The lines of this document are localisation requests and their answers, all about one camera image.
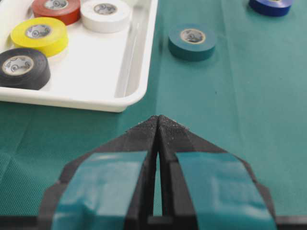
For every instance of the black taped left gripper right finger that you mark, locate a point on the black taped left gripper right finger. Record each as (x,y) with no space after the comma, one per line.
(206,188)

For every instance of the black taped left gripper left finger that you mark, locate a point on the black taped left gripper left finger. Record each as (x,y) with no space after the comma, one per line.
(109,188)

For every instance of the black tape roll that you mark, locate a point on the black tape roll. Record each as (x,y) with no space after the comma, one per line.
(24,68)

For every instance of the yellow tape roll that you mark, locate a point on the yellow tape roll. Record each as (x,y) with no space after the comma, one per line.
(45,34)

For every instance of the white tape roll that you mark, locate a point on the white tape roll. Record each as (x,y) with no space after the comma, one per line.
(105,16)

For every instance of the red tape roll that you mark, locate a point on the red tape roll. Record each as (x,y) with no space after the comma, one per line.
(67,11)

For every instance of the white plastic tray case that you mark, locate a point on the white plastic tray case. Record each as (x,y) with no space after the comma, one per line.
(104,72)

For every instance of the green tape roll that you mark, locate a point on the green tape roll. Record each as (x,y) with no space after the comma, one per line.
(191,41)

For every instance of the blue tape roll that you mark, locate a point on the blue tape roll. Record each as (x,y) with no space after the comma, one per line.
(274,8)

